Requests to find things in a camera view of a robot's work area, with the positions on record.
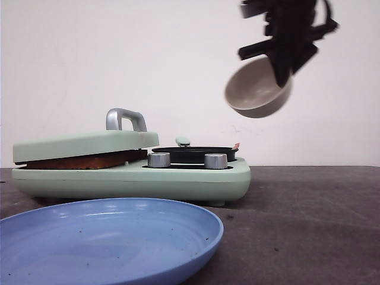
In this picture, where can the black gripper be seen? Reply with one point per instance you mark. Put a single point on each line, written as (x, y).
(290, 26)

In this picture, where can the blue plastic plate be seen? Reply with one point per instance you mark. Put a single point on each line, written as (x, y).
(108, 241)

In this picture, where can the black round frying pan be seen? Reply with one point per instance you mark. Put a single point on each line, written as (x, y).
(185, 153)

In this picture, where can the beige ribbed bowl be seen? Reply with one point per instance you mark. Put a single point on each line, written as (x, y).
(253, 92)

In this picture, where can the orange shrimp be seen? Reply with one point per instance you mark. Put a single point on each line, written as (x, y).
(236, 146)

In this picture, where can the silver control knob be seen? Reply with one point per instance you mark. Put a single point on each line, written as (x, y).
(215, 161)
(159, 160)

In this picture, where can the right silver control knob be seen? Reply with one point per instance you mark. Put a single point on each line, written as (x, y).
(215, 161)

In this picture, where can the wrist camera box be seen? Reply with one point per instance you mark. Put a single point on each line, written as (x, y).
(251, 8)

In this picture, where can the mint green breakfast maker base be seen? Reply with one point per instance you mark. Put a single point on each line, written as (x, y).
(182, 182)

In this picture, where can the white bread slice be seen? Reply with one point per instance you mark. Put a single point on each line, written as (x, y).
(89, 162)

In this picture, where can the left silver control knob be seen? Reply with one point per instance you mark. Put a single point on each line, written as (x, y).
(159, 160)

